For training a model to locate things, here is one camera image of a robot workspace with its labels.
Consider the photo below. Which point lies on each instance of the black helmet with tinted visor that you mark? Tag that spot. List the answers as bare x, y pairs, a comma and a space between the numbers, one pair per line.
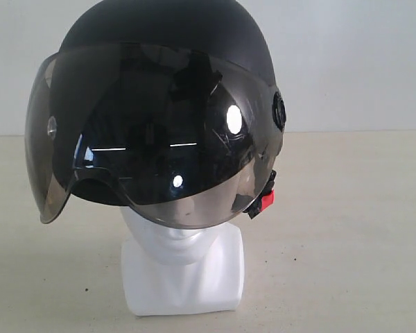
170, 108

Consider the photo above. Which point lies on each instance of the white mannequin head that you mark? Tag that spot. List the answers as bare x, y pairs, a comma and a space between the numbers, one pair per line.
168, 271

